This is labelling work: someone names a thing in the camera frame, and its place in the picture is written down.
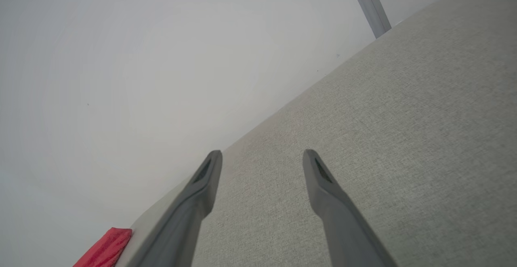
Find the grey wall post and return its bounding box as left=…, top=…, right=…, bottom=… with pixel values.
left=346, top=0, right=392, bottom=39

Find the red white Bulls jersey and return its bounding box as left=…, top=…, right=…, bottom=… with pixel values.
left=73, top=227, right=132, bottom=267

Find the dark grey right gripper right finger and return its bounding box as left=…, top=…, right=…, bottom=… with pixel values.
left=303, top=149, right=398, bottom=267

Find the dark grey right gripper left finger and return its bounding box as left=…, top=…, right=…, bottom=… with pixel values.
left=126, top=150, right=223, bottom=267

